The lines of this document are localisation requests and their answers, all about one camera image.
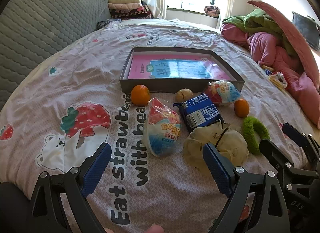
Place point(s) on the person's left hand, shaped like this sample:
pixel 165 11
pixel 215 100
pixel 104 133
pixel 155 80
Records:
pixel 155 229

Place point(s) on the blue snack packet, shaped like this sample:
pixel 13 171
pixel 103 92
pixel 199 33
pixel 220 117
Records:
pixel 268 72

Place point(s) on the grey quilted headboard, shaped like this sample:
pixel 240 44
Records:
pixel 50 22

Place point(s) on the green blanket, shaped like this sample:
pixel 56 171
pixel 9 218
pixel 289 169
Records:
pixel 260 22

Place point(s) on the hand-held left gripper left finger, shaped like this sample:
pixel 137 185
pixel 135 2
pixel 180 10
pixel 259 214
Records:
pixel 97 170

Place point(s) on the pink quilt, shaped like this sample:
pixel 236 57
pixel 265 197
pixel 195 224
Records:
pixel 265 45

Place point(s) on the dark checkered folded blanket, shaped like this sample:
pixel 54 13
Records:
pixel 132 13

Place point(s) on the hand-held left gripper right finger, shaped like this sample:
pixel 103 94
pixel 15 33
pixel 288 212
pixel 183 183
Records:
pixel 217 170

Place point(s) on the peeled tangerine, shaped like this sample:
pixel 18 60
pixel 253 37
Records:
pixel 184 95

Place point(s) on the orange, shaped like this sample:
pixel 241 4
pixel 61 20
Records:
pixel 241 108
pixel 140 95

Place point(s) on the egg toy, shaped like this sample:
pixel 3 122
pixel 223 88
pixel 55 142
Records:
pixel 161 132
pixel 222 92

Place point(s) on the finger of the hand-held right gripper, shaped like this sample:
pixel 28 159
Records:
pixel 295 134
pixel 272 151

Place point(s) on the blue cookie packet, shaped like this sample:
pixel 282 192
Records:
pixel 200 112

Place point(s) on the blue patterned cloth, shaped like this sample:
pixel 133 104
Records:
pixel 105 24

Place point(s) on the pink folded blanket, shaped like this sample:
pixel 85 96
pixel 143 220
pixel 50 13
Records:
pixel 125 6

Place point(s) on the green fuzzy scrunchie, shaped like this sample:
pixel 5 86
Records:
pixel 250 132

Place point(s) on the yellow biscuit packet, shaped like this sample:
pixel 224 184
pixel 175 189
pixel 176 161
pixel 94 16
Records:
pixel 265 67

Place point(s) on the patterned cloth bundle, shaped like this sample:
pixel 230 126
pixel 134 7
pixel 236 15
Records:
pixel 212 10

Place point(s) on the yellow wafer pack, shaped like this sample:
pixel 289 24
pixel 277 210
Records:
pixel 276 82

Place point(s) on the beige printed cloth scrunchie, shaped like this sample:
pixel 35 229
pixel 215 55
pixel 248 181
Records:
pixel 232 147

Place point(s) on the grey cardboard box tray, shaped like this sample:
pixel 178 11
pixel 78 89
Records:
pixel 162 84

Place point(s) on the strawberry printed bed sheet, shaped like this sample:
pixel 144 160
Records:
pixel 75 77

